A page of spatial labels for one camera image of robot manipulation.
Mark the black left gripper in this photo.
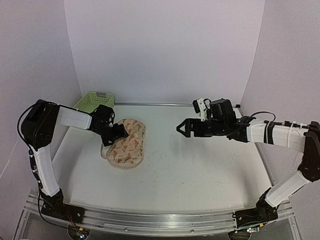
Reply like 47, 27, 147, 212
95, 123, 129, 147

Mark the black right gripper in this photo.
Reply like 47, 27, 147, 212
176, 119, 227, 139

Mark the floral mesh laundry bag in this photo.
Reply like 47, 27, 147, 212
100, 118, 146, 168

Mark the green plastic basket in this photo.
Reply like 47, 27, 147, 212
73, 91, 115, 113

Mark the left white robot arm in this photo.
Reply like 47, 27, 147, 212
17, 99, 128, 198

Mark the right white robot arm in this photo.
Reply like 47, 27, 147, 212
176, 98, 320, 222

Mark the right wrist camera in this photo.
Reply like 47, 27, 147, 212
192, 98, 211, 122

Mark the aluminium front rail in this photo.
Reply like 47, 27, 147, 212
24, 193, 294, 237

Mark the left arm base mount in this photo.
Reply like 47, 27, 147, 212
39, 188, 85, 224

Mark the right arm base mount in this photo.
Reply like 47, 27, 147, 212
232, 199, 278, 230

